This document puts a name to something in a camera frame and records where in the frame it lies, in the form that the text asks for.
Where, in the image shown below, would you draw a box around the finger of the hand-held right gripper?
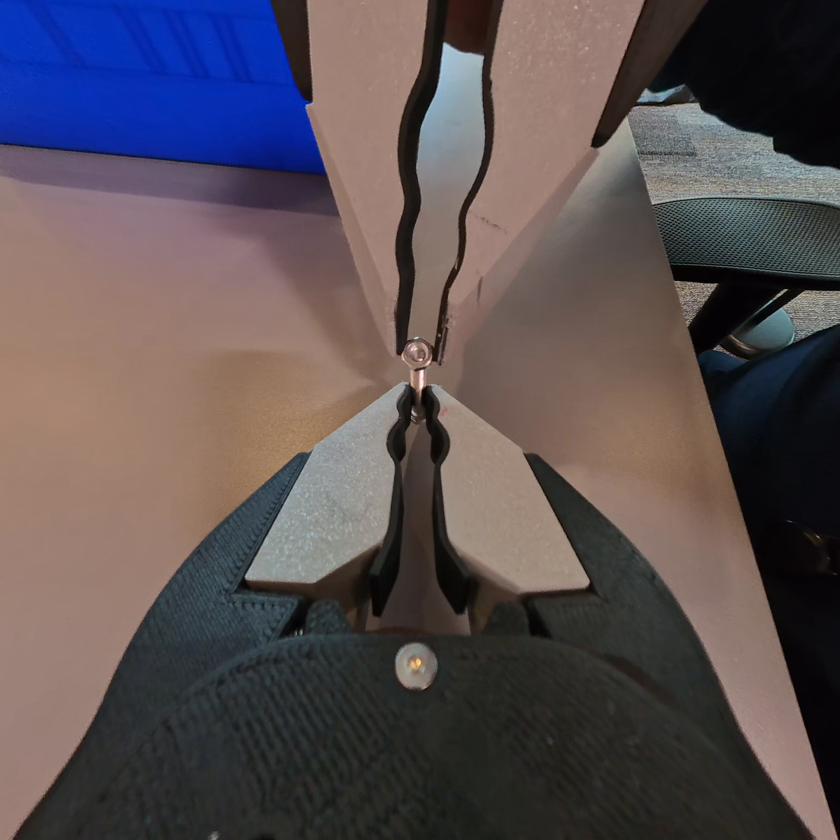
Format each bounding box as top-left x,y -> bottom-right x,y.
435,0 -> 649,366
306,0 -> 452,357

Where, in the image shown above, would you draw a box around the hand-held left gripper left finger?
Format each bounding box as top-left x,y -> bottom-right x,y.
244,382 -> 413,618

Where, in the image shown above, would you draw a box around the person's right hand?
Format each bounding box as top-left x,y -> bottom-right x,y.
446,0 -> 503,55

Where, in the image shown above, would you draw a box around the black mesh office chair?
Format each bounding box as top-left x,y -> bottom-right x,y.
653,197 -> 840,358

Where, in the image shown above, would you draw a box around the person's right forearm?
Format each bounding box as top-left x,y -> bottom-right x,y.
646,0 -> 840,173

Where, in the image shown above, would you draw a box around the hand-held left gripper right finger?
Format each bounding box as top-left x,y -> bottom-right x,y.
424,384 -> 592,616

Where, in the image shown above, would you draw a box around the blue plastic bin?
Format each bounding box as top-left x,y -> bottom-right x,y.
0,0 -> 329,177

